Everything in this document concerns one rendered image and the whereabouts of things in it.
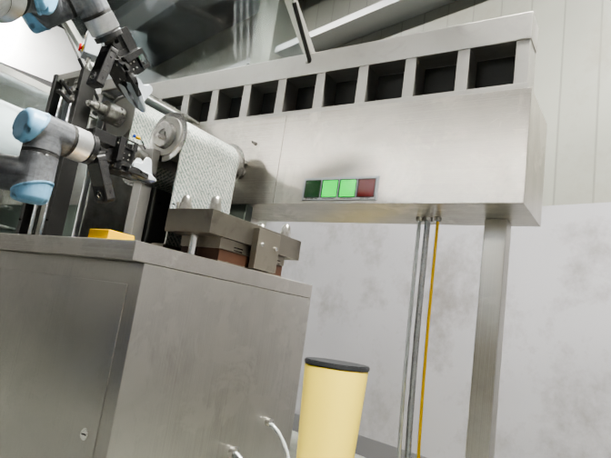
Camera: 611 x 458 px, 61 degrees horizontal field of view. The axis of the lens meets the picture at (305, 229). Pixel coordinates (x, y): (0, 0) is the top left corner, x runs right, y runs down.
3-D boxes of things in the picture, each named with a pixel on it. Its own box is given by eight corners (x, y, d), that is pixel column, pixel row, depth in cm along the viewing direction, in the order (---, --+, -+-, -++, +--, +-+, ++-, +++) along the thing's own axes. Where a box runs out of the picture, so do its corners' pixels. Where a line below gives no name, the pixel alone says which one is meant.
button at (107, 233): (86, 239, 114) (88, 228, 115) (113, 245, 120) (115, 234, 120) (106, 240, 110) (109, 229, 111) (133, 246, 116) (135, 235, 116)
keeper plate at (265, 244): (247, 267, 139) (254, 227, 141) (269, 273, 147) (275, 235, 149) (255, 268, 138) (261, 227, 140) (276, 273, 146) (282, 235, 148)
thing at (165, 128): (165, 116, 148) (175, 131, 144) (170, 119, 150) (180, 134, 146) (149, 136, 150) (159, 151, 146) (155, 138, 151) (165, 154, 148)
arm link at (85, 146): (75, 155, 114) (54, 157, 119) (93, 163, 118) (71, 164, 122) (82, 124, 115) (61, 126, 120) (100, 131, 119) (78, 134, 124)
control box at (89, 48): (75, 56, 189) (81, 31, 191) (94, 63, 193) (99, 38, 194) (78, 49, 183) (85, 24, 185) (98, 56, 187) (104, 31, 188)
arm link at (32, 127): (5, 144, 109) (15, 105, 111) (53, 161, 118) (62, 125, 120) (25, 141, 105) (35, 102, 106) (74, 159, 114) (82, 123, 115)
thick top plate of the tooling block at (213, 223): (164, 230, 135) (168, 207, 137) (257, 257, 168) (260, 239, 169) (209, 232, 127) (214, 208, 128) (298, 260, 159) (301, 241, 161)
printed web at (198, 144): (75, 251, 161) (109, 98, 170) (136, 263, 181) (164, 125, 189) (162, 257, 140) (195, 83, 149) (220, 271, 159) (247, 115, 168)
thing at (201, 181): (167, 215, 142) (180, 151, 145) (225, 233, 161) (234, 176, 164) (169, 215, 142) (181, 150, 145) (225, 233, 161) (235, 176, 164)
